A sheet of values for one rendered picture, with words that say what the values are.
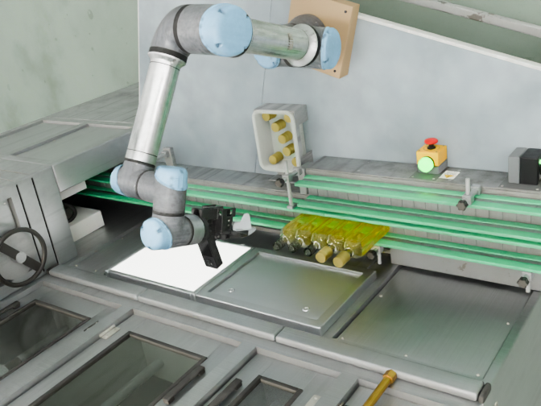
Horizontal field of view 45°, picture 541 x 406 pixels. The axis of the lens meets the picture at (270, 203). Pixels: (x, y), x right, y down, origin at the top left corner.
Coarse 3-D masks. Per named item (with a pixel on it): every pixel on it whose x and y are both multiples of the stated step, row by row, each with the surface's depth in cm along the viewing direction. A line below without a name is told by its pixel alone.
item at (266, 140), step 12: (264, 120) 230; (276, 120) 230; (264, 132) 231; (276, 132) 232; (264, 144) 232; (276, 144) 234; (288, 144) 231; (264, 156) 233; (288, 156) 233; (264, 168) 233; (276, 168) 230; (288, 168) 227
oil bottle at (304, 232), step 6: (318, 216) 211; (306, 222) 207; (312, 222) 207; (318, 222) 206; (300, 228) 204; (306, 228) 204; (312, 228) 203; (300, 234) 201; (306, 234) 201; (306, 240) 201; (306, 246) 202
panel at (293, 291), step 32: (128, 256) 238; (256, 256) 226; (288, 256) 220; (160, 288) 216; (224, 288) 208; (256, 288) 205; (288, 288) 202; (320, 288) 199; (352, 288) 196; (288, 320) 185; (320, 320) 183
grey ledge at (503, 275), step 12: (396, 252) 209; (408, 252) 206; (408, 264) 208; (420, 264) 205; (432, 264) 203; (444, 264) 200; (456, 264) 198; (468, 264) 195; (480, 264) 193; (468, 276) 197; (480, 276) 195; (492, 276) 192; (504, 276) 190; (516, 276) 188; (540, 276) 183; (540, 288) 185
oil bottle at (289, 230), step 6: (300, 216) 214; (306, 216) 213; (312, 216) 213; (294, 222) 210; (300, 222) 209; (282, 228) 207; (288, 228) 206; (294, 228) 206; (282, 234) 206; (288, 234) 204; (294, 234) 204; (288, 240) 204; (294, 240) 205
